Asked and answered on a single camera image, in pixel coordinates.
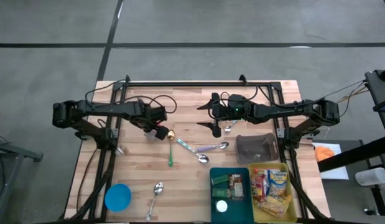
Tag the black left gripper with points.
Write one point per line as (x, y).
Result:
(151, 113)

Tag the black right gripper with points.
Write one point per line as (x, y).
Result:
(235, 109)

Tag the green oregano glass jar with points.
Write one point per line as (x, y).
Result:
(219, 179)

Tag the brown packet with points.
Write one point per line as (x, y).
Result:
(236, 186)

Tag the blue yellow snack bag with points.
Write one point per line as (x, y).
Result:
(277, 182)

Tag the spice jar with white label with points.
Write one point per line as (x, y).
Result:
(221, 206)

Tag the yellow ramen noodle bag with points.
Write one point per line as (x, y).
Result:
(273, 205)

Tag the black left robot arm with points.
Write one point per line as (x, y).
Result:
(102, 108)

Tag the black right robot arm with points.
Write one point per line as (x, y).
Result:
(288, 109)

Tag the brown plastic bin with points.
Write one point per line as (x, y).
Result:
(242, 140)

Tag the small clear glass jar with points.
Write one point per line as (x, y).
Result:
(121, 150)

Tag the plain silver spoon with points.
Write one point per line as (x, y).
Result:
(158, 188)

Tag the blue round lid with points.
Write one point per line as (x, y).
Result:
(117, 197)

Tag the teal plastic bin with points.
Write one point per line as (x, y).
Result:
(239, 211)

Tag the orange cloth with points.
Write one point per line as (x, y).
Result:
(324, 153)

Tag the grey metal table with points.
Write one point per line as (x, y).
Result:
(30, 154)

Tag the yellow plastic bin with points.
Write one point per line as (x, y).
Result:
(293, 214)

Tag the white paper sheet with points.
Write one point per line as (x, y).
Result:
(338, 172)

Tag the black metal cart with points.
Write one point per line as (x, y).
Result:
(378, 90)

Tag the white plastic container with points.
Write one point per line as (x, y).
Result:
(371, 176)

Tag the black aluminium table frame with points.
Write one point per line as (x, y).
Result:
(179, 84)

